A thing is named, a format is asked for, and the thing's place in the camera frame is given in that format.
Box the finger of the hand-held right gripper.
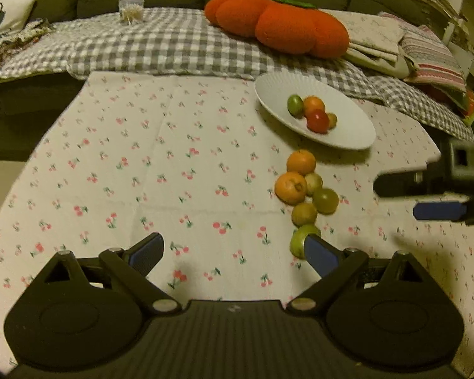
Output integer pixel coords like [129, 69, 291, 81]
[373, 171, 432, 199]
[412, 200, 474, 226]

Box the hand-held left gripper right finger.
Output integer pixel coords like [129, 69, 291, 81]
[288, 234, 426, 317]

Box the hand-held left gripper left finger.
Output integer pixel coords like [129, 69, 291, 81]
[43, 232, 183, 317]

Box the light green apple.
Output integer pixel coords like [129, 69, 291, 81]
[289, 224, 322, 260]

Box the yellow-green round fruit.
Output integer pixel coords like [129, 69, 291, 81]
[291, 202, 319, 227]

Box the dark green round fruit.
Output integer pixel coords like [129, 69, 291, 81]
[312, 187, 339, 215]

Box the small pale green fruit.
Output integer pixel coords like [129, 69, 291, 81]
[304, 172, 324, 196]

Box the white ribbed plate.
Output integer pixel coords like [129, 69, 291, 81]
[254, 72, 377, 151]

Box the colourful magazine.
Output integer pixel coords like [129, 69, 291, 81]
[442, 85, 474, 128]

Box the cherry print tablecloth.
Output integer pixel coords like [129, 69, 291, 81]
[0, 70, 474, 376]

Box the red tomato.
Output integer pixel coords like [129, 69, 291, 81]
[306, 109, 330, 134]

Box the striped folded cloth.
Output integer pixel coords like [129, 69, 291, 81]
[379, 13, 467, 93]

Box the small orange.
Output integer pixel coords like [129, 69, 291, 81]
[303, 96, 326, 115]

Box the beige floral folded cloth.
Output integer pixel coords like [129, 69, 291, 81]
[324, 9, 412, 79]

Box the stack of papers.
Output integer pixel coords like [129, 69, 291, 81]
[407, 0, 465, 22]

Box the grey checked blanket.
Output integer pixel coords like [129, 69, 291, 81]
[0, 7, 474, 141]

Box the orange pumpkin cushion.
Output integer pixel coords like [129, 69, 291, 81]
[204, 0, 350, 60]

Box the clear box of cotton swabs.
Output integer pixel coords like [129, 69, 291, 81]
[118, 0, 145, 23]

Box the knitted multicolour blanket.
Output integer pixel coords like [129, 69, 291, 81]
[0, 19, 56, 74]

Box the white printed pillow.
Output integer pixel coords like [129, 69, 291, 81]
[0, 0, 37, 44]

